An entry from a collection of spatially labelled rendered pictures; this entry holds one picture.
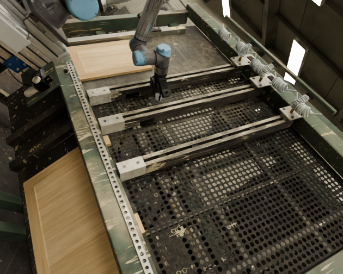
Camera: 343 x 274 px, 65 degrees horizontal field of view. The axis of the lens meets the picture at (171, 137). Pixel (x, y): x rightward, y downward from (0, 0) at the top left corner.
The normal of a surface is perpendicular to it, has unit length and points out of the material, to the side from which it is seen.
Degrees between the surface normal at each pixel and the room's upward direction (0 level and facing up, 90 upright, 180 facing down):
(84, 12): 97
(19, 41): 90
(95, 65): 59
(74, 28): 90
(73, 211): 90
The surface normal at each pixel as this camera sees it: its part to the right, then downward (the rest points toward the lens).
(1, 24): 0.48, 0.79
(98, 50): 0.13, -0.64
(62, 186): -0.35, -0.43
